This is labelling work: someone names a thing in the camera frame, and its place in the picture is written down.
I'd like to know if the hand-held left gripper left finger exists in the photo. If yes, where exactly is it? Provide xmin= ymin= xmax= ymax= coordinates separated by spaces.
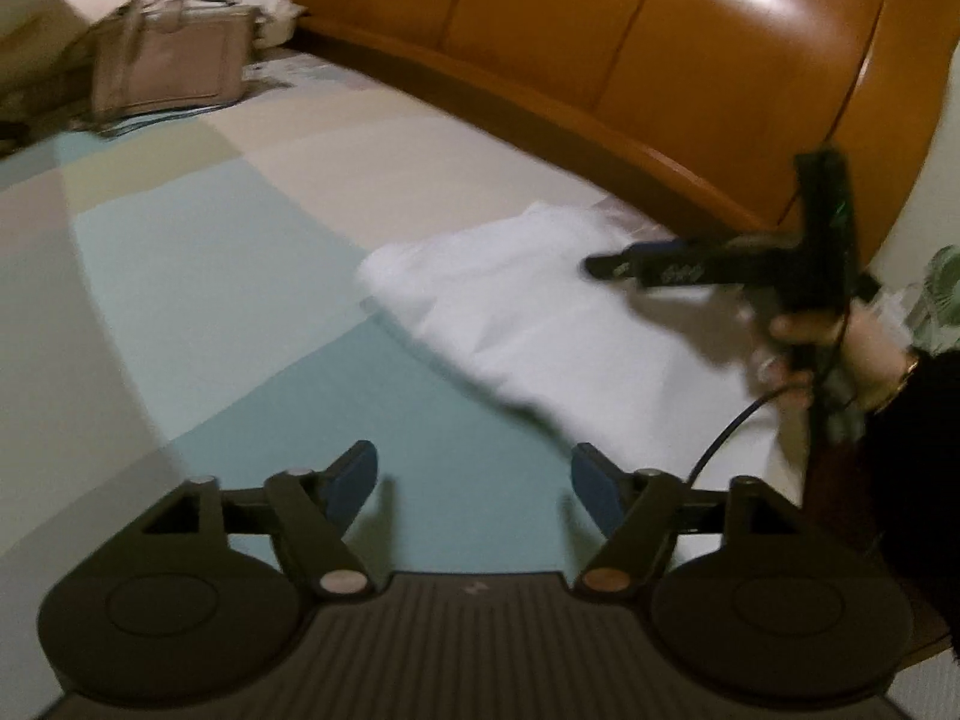
xmin=142 ymin=439 xmax=379 ymax=602

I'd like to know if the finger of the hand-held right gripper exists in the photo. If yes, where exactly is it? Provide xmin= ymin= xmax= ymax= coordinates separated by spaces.
xmin=583 ymin=238 xmax=713 ymax=292

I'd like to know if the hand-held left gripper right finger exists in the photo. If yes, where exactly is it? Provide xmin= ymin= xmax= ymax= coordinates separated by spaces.
xmin=570 ymin=442 xmax=812 ymax=604

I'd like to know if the white printed sweatshirt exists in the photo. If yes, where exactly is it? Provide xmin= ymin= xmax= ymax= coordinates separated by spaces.
xmin=358 ymin=199 xmax=785 ymax=481

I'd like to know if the person's right forearm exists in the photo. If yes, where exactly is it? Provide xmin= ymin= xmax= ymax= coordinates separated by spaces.
xmin=806 ymin=349 xmax=960 ymax=665

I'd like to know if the person's right hand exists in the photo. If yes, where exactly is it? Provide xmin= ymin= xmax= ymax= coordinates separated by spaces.
xmin=754 ymin=300 xmax=920 ymax=415

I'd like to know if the green patterned cloth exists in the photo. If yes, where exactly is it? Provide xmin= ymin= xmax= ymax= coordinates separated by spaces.
xmin=904 ymin=244 xmax=960 ymax=355

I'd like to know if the wooden headboard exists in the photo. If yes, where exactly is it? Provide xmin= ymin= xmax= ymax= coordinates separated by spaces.
xmin=210 ymin=0 xmax=960 ymax=271

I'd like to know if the pink handbag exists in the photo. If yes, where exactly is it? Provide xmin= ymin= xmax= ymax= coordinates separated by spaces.
xmin=88 ymin=0 xmax=262 ymax=122

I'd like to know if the beige pillow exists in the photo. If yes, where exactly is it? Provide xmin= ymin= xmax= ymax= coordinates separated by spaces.
xmin=0 ymin=0 xmax=121 ymax=125

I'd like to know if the gold bracelet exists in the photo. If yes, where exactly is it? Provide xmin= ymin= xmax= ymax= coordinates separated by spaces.
xmin=874 ymin=354 xmax=922 ymax=413

